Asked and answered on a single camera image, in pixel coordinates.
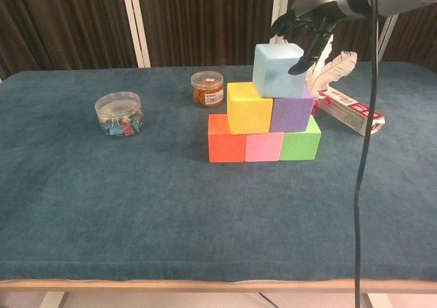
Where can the green foam cube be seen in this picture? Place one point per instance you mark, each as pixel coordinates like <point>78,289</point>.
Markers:
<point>300,144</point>

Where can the light blue foam cube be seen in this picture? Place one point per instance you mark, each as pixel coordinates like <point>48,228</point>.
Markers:
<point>276,72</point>

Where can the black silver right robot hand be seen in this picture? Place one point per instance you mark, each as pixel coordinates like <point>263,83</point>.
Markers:
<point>324,0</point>

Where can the curved white feather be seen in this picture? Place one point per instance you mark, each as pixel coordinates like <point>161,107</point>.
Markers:
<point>336,69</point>

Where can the teal table cloth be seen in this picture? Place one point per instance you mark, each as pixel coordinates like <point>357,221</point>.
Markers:
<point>136,202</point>

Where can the metal table leg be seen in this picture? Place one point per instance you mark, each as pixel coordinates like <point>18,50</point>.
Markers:
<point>367,301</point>
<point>54,300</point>

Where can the yellow foam cube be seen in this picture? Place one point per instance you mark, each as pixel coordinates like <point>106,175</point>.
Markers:
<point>248,113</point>

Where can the purple foam cube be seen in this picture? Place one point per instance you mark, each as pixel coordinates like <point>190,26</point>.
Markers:
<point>292,115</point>

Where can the white red toothpaste box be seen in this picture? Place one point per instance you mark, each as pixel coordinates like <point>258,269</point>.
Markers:
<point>345,110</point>

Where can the white screen frame post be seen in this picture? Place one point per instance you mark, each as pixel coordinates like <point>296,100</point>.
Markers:
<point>136,21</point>
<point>387,35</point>
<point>278,0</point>

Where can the clear jar of binder clips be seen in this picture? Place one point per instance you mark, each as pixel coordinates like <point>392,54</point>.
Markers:
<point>118,115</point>

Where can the narrow white feather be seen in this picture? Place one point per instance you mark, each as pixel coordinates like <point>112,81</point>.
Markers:
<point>322,62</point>

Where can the clear jar of rubber bands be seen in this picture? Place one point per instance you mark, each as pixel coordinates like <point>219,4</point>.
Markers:
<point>206,89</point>

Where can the orange foam cube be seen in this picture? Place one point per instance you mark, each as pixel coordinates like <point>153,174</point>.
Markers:
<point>225,147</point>

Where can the pink foam cube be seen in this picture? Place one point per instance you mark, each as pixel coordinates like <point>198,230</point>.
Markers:
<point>263,147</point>

